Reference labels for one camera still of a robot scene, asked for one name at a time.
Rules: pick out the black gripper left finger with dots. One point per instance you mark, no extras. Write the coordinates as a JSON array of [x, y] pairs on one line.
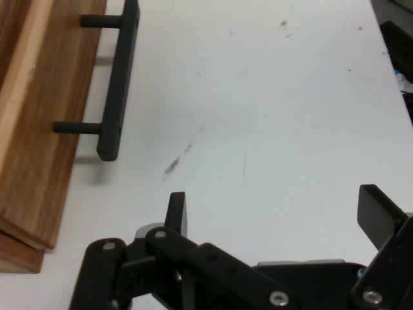
[[197, 258]]

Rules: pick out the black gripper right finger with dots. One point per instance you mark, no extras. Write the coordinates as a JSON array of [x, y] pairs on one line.
[[374, 210]]

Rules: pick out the black object beside table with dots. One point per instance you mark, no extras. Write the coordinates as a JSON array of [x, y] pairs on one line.
[[401, 48]]

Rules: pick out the wooden drawer front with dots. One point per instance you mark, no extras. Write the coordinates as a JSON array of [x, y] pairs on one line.
[[48, 129]]

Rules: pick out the wooden cabinet body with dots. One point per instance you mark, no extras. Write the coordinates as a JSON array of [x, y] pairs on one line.
[[19, 258]]

